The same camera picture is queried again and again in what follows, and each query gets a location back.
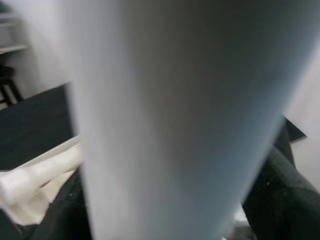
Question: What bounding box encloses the white plastic table top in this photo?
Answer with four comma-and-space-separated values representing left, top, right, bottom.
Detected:
0, 134, 83, 226

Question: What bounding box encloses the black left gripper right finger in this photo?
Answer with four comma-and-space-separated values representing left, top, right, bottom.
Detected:
241, 147, 320, 240

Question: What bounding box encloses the black round stool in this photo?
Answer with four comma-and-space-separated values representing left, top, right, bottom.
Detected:
0, 63, 23, 106

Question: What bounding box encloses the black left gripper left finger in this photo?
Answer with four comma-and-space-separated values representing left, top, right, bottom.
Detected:
29, 172, 93, 240

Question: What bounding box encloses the black tablecloth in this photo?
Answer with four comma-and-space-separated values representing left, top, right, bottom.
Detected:
0, 81, 308, 240

